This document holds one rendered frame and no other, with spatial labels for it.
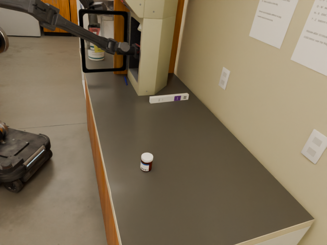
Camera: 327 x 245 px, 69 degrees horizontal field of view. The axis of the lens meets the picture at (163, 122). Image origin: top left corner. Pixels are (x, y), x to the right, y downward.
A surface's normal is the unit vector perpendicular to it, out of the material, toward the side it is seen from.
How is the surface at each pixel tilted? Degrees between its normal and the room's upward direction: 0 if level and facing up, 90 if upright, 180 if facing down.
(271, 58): 90
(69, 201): 0
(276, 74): 90
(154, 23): 90
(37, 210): 0
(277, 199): 0
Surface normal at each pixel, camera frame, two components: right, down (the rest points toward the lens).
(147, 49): 0.33, 0.54
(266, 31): -0.93, 0.09
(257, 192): 0.12, -0.83
